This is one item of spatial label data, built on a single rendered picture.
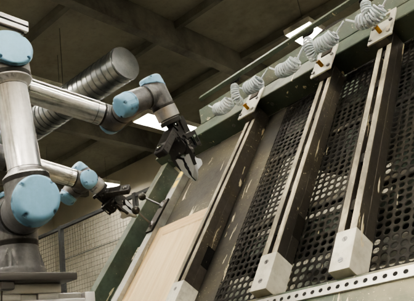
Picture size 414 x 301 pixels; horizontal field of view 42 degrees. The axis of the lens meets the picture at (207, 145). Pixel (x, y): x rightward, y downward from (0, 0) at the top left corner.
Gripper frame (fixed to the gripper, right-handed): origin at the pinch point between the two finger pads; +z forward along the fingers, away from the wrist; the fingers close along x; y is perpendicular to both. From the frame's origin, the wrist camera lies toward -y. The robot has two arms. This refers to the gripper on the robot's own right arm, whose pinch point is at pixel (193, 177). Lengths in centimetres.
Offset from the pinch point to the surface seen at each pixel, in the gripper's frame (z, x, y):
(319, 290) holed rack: 35, -40, -24
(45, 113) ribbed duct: -102, 326, 228
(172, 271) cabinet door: 31, 38, 11
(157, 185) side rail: 3, 87, 75
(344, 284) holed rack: 35, -47, -25
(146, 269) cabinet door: 29, 60, 18
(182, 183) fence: 6, 63, 67
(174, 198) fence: 10, 64, 58
